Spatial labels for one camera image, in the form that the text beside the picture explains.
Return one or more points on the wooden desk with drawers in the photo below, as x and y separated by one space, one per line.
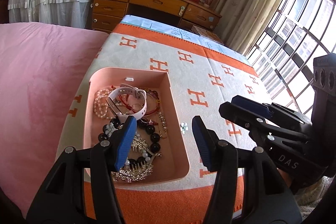
107 14

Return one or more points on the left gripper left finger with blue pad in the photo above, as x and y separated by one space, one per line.
121 141

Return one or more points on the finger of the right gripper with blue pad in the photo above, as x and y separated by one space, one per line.
249 104
255 124

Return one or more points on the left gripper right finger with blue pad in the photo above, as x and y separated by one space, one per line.
206 141

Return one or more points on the pearl safety pin brooch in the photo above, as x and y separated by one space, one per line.
162 125

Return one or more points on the pink band smartwatch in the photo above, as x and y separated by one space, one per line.
128 94

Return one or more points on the pink bed sheet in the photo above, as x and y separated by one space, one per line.
42 66

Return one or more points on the light blue patterned sheet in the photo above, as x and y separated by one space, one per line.
183 34

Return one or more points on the blue flower hair clip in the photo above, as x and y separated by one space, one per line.
184 127

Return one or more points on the orange H-pattern blanket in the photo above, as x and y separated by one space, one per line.
201 80

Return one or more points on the pink jewelry box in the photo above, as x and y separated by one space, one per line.
100 122

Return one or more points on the window with metal grille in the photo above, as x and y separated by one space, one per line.
299 31

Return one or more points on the gold rhinestone hair comb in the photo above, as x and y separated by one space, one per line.
140 165

